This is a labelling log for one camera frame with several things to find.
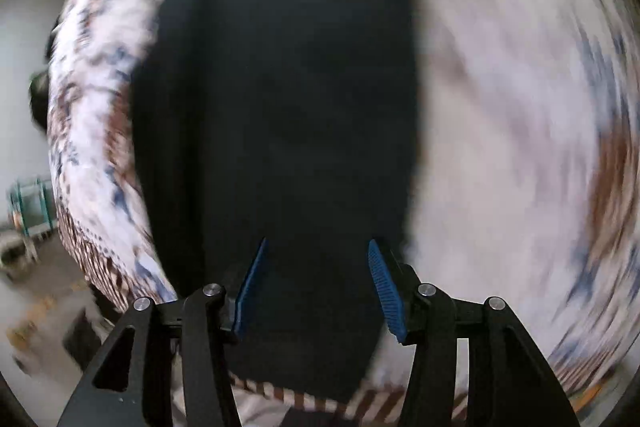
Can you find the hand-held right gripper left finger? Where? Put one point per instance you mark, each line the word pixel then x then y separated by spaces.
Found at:
pixel 250 292

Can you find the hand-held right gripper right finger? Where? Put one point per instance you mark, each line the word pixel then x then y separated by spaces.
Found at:
pixel 385 292

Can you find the dark bag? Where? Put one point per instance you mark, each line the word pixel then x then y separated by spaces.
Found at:
pixel 39 99

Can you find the teal metal rack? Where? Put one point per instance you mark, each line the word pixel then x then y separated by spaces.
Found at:
pixel 31 207

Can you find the floral quilt bed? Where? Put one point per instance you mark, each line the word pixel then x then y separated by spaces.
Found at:
pixel 500 107

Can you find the dark striped sweater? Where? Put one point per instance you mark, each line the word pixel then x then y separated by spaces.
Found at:
pixel 280 107

